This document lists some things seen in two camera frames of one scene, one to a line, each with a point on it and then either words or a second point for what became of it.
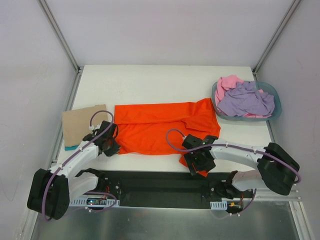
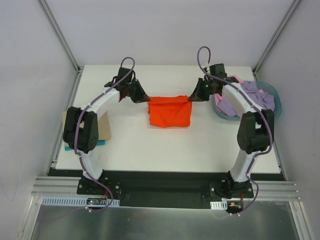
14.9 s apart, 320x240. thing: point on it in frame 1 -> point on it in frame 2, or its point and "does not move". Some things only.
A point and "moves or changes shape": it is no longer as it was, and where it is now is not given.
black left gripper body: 111,147 -> 136,90
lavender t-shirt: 245,98 does not move
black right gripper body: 196,162 -> 201,89
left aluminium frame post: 65,45 does not move
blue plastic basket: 263,86 does not move
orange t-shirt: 160,128 moves or changes shape
